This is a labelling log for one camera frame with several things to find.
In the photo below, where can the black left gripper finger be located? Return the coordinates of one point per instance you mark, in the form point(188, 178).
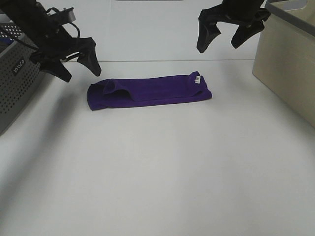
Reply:
point(55, 68)
point(89, 60)

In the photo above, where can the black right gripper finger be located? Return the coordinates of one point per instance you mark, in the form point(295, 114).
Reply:
point(243, 33)
point(207, 33)

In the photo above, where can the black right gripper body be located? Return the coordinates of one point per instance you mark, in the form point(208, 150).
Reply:
point(238, 12)

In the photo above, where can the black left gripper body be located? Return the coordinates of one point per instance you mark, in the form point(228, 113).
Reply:
point(53, 41)

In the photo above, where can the purple towel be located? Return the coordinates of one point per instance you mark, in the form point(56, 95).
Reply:
point(5, 41)
point(127, 93)

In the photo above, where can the grey perforated plastic basket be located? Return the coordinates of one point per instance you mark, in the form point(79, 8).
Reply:
point(19, 77)

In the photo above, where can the purple towel in basket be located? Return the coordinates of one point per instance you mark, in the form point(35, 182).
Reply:
point(5, 41)

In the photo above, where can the beige storage bin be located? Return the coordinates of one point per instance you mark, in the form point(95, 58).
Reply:
point(285, 56)

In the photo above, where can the white towel label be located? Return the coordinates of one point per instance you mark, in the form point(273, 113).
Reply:
point(197, 79)

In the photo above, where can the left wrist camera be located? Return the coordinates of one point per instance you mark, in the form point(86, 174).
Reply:
point(62, 17)

